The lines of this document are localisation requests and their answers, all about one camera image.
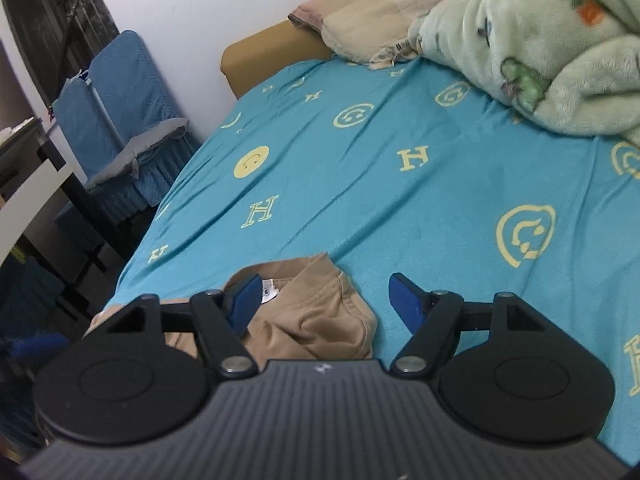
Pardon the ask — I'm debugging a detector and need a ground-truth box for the tan khaki garment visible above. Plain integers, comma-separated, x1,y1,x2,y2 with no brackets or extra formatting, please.
86,252,378,362

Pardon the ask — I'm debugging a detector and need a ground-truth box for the teal patterned bed sheet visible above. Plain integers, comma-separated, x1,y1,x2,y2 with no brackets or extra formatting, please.
112,60,639,463

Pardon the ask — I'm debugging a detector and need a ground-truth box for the white dark desk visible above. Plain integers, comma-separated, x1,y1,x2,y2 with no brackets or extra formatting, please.
0,116,137,306

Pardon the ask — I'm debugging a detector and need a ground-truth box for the blue covered chair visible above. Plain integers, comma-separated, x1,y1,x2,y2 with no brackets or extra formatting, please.
52,30,200,223

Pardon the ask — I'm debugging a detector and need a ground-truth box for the mustard yellow headboard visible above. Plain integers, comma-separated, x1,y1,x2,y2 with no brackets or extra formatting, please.
220,21,333,99

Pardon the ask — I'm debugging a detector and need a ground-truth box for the green fleece blanket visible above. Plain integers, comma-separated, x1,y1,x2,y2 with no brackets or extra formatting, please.
408,0,639,144

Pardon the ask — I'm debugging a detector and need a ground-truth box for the beige patchwork pillow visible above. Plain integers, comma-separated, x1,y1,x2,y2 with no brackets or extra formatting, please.
288,0,442,70

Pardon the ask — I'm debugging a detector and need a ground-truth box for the dark window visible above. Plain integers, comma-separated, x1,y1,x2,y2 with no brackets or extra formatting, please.
1,0,119,105

